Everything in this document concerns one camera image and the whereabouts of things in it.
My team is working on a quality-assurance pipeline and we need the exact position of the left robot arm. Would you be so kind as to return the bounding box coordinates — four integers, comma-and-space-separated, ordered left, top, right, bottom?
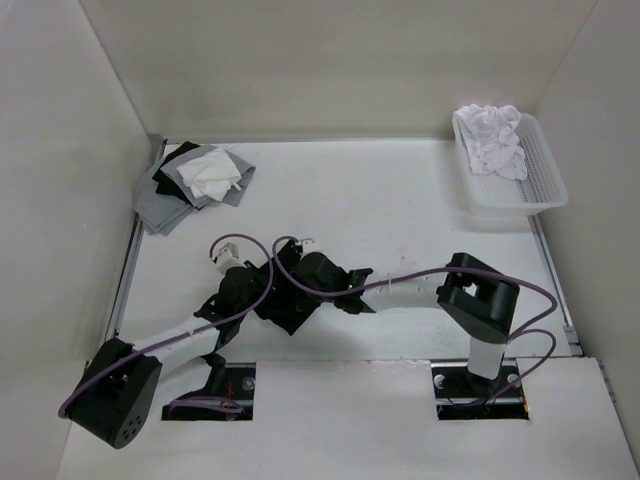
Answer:
58, 262, 274, 449

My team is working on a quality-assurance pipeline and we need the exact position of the black tank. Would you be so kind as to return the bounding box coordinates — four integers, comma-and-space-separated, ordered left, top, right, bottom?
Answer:
255, 260, 321, 336
152, 142, 215, 210

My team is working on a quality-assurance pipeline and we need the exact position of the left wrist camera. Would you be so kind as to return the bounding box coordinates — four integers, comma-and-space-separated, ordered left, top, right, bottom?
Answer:
210, 242, 245, 274

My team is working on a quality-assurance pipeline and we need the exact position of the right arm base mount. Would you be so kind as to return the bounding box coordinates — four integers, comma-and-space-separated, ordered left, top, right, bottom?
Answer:
431, 361, 529, 421

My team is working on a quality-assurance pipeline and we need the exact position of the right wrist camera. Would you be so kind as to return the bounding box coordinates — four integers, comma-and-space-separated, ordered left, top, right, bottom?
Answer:
297, 238, 318, 253

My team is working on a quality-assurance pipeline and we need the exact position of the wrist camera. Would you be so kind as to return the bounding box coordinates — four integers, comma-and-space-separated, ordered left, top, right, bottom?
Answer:
297, 238, 318, 253
210, 242, 245, 274

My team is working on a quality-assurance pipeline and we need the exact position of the black folded tank top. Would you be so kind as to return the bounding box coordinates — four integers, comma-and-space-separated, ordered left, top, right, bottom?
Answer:
152, 142, 215, 210

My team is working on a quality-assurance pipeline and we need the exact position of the white folded tank top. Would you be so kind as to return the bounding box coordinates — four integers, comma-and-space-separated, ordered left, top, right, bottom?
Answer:
177, 149, 241, 202

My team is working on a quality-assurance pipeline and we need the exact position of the white tank top in basket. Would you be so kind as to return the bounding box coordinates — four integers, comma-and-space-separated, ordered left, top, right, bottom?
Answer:
453, 104, 528, 181

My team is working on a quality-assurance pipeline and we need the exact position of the white plastic basket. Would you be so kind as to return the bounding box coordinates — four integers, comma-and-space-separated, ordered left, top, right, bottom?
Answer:
452, 113, 568, 217

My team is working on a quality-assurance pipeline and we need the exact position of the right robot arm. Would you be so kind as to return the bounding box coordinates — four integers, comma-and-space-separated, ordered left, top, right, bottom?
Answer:
272, 237, 520, 396

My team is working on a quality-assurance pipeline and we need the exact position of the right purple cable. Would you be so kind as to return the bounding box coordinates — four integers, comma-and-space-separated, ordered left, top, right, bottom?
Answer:
271, 235, 560, 416

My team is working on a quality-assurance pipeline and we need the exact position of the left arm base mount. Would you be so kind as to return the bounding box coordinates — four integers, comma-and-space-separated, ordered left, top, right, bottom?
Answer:
161, 354, 257, 422

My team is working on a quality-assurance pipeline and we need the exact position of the grey folded tank top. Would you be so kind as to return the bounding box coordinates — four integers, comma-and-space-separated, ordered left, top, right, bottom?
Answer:
134, 145, 256, 236

